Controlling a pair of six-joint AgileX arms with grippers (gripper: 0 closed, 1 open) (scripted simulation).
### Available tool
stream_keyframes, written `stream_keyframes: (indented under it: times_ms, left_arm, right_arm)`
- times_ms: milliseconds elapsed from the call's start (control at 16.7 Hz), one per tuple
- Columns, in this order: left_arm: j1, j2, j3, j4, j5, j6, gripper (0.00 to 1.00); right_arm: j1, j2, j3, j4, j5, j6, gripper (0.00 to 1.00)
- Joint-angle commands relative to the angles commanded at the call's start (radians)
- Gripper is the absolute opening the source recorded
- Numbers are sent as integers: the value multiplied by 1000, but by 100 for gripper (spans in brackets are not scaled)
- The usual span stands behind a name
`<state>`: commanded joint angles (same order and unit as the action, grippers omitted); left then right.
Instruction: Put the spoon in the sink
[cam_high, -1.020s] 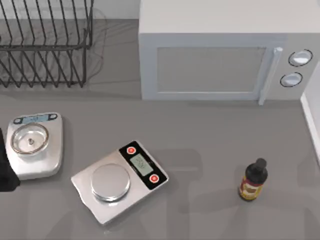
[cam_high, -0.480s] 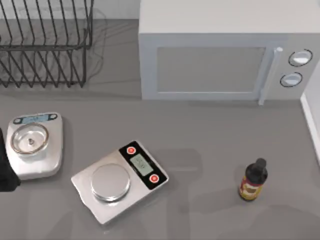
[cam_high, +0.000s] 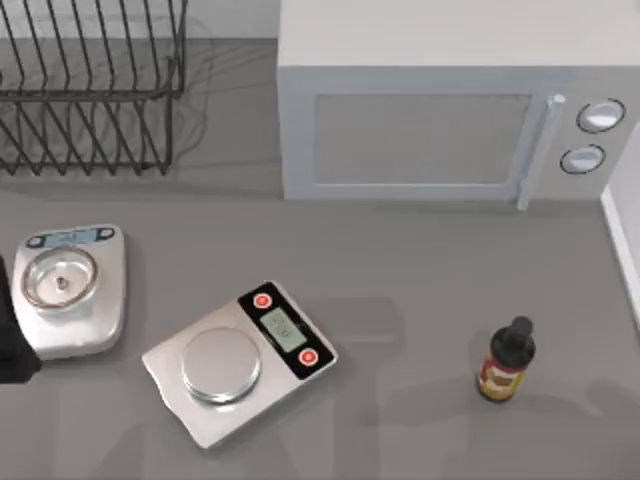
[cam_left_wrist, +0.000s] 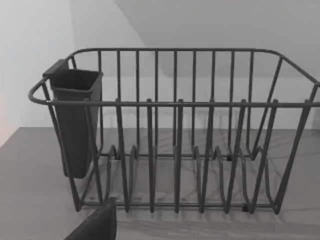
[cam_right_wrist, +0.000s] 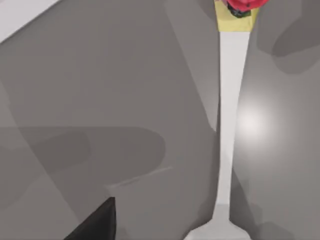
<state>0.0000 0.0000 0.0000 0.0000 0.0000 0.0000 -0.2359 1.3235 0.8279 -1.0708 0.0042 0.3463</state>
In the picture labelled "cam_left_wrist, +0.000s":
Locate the dark grey wire dish rack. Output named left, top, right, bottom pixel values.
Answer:
left=28, top=47, right=320, bottom=215

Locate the dark grey cutlery holder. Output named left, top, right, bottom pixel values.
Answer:
left=42, top=58, right=104, bottom=179

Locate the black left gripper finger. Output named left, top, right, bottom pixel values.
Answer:
left=63, top=197, right=118, bottom=240

